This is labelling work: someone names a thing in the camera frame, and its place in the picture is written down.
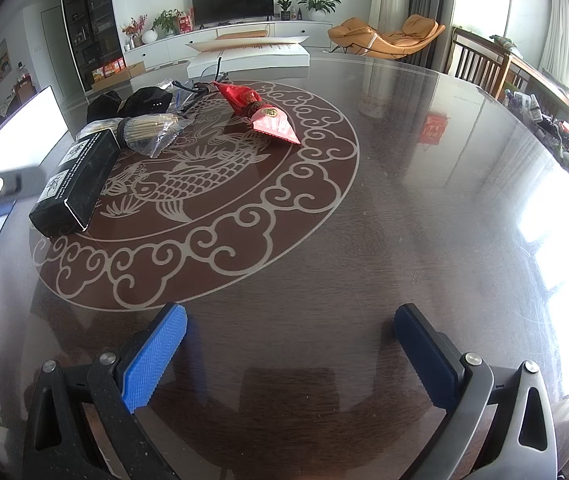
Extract red fan-shaped ornament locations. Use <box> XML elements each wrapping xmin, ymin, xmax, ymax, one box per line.
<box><xmin>213</xmin><ymin>81</ymin><xmax>303</xmax><ymax>147</ymax></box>

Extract bagged wooden sticks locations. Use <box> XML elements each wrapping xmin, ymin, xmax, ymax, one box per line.
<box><xmin>76</xmin><ymin>110</ymin><xmax>196</xmax><ymax>159</ymax></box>

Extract orange lounge chair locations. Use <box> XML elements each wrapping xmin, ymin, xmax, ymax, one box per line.
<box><xmin>327</xmin><ymin>14</ymin><xmax>446</xmax><ymax>59</ymax></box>

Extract black box with white labels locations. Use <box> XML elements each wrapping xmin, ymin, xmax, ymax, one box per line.
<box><xmin>29</xmin><ymin>128</ymin><xmax>122</xmax><ymax>237</ymax></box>

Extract dark display cabinet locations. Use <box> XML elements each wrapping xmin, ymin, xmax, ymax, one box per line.
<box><xmin>60</xmin><ymin>0</ymin><xmax>116</xmax><ymax>92</ymax></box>

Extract wooden side table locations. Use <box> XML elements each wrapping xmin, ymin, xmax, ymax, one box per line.
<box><xmin>489</xmin><ymin>35</ymin><xmax>569</xmax><ymax>124</ymax></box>

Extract pile of small clutter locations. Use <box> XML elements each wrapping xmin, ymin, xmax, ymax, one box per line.
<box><xmin>505</xmin><ymin>89</ymin><xmax>569</xmax><ymax>203</ymax></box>

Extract red flowers in vase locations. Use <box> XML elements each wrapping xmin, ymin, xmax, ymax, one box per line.
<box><xmin>121</xmin><ymin>16</ymin><xmax>148</xmax><ymax>47</ymax></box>

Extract white flat box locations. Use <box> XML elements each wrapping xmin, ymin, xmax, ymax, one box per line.
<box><xmin>186</xmin><ymin>35</ymin><xmax>311</xmax><ymax>80</ymax></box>

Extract black television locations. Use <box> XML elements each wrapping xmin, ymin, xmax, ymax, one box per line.
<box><xmin>191</xmin><ymin>0</ymin><xmax>274</xmax><ymax>29</ymax></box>

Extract bushy green potted plant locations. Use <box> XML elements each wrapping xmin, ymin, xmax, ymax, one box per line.
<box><xmin>153</xmin><ymin>9</ymin><xmax>183</xmax><ymax>37</ymax></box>

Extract white television cabinet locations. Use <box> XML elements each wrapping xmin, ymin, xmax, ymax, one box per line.
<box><xmin>123</xmin><ymin>20</ymin><xmax>333</xmax><ymax>72</ymax></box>

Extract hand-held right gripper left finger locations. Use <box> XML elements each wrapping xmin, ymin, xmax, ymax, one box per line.
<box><xmin>23</xmin><ymin>302</ymin><xmax>188</xmax><ymax>480</ymax></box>

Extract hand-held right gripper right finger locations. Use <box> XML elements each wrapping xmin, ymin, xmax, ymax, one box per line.
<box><xmin>395</xmin><ymin>302</ymin><xmax>558</xmax><ymax>480</ymax></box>

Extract black cable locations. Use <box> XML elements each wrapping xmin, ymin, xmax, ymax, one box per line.
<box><xmin>171</xmin><ymin>57</ymin><xmax>226</xmax><ymax>99</ymax></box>

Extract open cardboard box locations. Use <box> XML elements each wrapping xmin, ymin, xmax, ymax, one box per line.
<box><xmin>89</xmin><ymin>57</ymin><xmax>146</xmax><ymax>92</ymax></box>

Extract large leafy potted plant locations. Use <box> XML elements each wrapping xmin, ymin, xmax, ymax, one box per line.
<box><xmin>297</xmin><ymin>0</ymin><xmax>342</xmax><ymax>22</ymax></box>

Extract framed wall picture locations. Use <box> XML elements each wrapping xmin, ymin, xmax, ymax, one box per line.
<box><xmin>0</xmin><ymin>38</ymin><xmax>13</xmax><ymax>82</ymax></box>

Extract dark wooden chair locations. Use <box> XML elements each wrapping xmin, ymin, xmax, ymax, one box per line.
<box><xmin>447</xmin><ymin>27</ymin><xmax>504</xmax><ymax>94</ymax></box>

